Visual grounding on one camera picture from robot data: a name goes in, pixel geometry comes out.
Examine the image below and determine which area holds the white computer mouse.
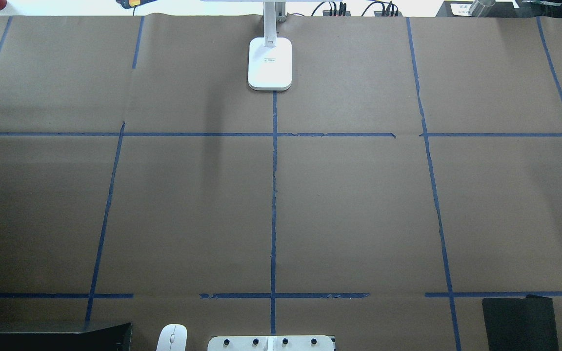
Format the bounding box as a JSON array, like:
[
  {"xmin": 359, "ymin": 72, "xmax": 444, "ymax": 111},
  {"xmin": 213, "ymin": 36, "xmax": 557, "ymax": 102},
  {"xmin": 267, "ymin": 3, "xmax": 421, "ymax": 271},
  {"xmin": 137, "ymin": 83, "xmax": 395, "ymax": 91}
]
[{"xmin": 156, "ymin": 324, "xmax": 188, "ymax": 351}]

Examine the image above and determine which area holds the grey laptop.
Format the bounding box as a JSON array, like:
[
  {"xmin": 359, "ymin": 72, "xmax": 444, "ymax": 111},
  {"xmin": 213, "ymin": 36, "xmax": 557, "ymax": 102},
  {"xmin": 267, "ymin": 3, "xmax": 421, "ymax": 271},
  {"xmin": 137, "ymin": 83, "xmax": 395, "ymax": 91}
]
[{"xmin": 0, "ymin": 321, "xmax": 133, "ymax": 351}]

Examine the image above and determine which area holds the black mouse pad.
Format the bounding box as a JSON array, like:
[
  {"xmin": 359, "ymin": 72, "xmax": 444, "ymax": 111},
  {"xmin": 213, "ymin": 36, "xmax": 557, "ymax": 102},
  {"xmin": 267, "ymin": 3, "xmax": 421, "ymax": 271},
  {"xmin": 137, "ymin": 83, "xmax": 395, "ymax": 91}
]
[{"xmin": 482, "ymin": 294, "xmax": 559, "ymax": 351}]

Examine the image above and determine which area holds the white desk lamp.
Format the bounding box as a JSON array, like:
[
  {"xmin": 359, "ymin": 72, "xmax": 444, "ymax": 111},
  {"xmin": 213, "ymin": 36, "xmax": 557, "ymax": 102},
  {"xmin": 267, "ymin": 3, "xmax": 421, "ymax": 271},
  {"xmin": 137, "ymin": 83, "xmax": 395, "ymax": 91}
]
[{"xmin": 221, "ymin": 0, "xmax": 293, "ymax": 92}]

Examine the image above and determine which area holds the far orange black usb hub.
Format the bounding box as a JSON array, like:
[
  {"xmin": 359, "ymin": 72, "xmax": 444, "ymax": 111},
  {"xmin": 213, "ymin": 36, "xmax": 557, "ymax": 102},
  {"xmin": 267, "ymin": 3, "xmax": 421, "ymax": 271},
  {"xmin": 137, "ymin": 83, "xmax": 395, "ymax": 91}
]
[{"xmin": 322, "ymin": 1, "xmax": 352, "ymax": 17}]

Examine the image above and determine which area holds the orange black usb hub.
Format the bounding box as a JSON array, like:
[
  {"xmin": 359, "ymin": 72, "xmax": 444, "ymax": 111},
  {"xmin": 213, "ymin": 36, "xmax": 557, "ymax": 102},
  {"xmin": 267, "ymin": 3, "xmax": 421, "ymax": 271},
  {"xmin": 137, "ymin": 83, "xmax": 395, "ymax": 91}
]
[
  {"xmin": 373, "ymin": 1, "xmax": 403, "ymax": 17},
  {"xmin": 322, "ymin": 1, "xmax": 352, "ymax": 17}
]

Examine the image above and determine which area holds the near orange black usb hub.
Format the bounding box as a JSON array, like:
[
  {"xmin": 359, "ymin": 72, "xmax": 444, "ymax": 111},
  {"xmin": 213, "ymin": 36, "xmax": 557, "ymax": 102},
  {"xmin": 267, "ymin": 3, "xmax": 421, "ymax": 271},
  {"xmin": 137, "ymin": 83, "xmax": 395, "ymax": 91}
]
[{"xmin": 373, "ymin": 1, "xmax": 403, "ymax": 17}]

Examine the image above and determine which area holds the dark blue patterned pouch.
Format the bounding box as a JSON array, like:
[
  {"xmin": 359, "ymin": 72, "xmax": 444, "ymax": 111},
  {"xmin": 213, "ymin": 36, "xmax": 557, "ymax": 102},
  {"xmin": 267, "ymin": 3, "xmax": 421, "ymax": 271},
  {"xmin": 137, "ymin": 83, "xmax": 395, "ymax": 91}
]
[{"xmin": 116, "ymin": 0, "xmax": 156, "ymax": 9}]

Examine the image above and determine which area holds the black box under cylinder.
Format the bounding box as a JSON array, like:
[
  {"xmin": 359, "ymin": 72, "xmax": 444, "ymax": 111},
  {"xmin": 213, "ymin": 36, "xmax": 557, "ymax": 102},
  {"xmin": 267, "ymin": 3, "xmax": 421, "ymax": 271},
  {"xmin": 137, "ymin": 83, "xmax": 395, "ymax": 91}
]
[{"xmin": 435, "ymin": 0, "xmax": 518, "ymax": 18}]

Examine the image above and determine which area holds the silver metal cylinder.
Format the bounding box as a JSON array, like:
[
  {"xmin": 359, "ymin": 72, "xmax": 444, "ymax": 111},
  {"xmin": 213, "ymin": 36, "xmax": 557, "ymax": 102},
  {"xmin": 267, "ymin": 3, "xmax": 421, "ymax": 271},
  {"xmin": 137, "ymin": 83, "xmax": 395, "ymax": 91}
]
[{"xmin": 467, "ymin": 0, "xmax": 496, "ymax": 18}]

